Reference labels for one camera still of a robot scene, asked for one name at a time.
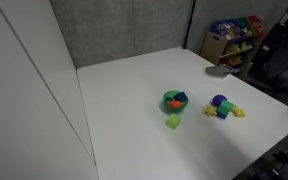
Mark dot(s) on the blue storage bin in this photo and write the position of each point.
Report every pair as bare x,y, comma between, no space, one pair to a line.
225,30

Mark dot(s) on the red storage bin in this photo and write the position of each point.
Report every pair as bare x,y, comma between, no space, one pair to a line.
254,22

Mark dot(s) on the purple ball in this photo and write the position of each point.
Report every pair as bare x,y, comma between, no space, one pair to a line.
218,99

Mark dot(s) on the grey folded cloth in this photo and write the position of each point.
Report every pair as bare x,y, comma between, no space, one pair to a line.
219,71

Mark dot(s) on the orange octopus toy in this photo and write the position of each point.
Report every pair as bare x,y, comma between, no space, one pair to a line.
174,104

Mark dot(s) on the green plastic bowl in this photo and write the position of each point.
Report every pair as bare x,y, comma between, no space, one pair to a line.
167,95

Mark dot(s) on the small blue block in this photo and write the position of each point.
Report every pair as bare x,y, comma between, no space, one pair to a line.
221,115

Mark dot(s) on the wooden toy storage shelf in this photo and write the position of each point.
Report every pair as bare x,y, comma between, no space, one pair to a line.
212,45

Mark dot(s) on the black equipment base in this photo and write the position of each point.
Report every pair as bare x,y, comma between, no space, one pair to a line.
280,160

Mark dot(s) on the dark green foam piece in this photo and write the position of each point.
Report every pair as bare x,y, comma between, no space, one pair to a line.
169,98

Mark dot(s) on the lime green foam block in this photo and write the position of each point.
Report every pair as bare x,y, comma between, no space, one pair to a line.
173,122

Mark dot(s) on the yellow spiky toy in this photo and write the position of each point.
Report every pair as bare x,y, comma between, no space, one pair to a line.
210,110

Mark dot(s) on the black vertical pole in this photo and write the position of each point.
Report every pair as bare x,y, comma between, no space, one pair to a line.
189,23

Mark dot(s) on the black office chair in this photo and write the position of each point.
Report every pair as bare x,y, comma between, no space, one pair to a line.
280,50

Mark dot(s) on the blue foam block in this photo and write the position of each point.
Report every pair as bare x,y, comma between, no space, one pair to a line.
181,97

